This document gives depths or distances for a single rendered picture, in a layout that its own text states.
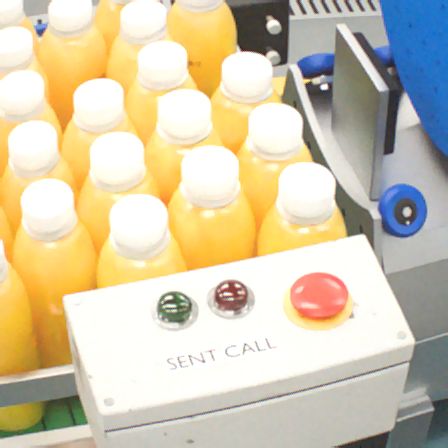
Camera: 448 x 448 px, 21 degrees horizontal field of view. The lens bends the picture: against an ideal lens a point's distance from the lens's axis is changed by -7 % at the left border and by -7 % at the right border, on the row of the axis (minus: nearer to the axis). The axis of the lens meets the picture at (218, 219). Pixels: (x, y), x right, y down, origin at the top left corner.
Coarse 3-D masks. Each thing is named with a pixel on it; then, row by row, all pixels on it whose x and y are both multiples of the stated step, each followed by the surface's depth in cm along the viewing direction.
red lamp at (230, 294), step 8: (224, 280) 77; (232, 280) 77; (216, 288) 77; (224, 288) 76; (232, 288) 76; (240, 288) 76; (216, 296) 76; (224, 296) 76; (232, 296) 76; (240, 296) 76; (248, 296) 76; (216, 304) 76; (224, 304) 76; (232, 304) 76; (240, 304) 76
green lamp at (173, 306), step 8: (160, 296) 76; (168, 296) 76; (176, 296) 76; (184, 296) 76; (160, 304) 76; (168, 304) 75; (176, 304) 75; (184, 304) 75; (192, 304) 76; (160, 312) 75; (168, 312) 75; (176, 312) 75; (184, 312) 75; (168, 320) 75; (176, 320) 75; (184, 320) 76
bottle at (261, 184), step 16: (240, 160) 94; (256, 160) 93; (272, 160) 92; (288, 160) 93; (304, 160) 94; (240, 176) 94; (256, 176) 93; (272, 176) 93; (256, 192) 94; (272, 192) 93; (256, 208) 94; (256, 224) 95; (256, 240) 96
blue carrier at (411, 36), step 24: (384, 0) 113; (408, 0) 107; (432, 0) 102; (384, 24) 115; (408, 24) 109; (432, 24) 103; (408, 48) 110; (432, 48) 104; (408, 72) 112; (432, 72) 106; (408, 96) 113; (432, 96) 107; (432, 120) 109
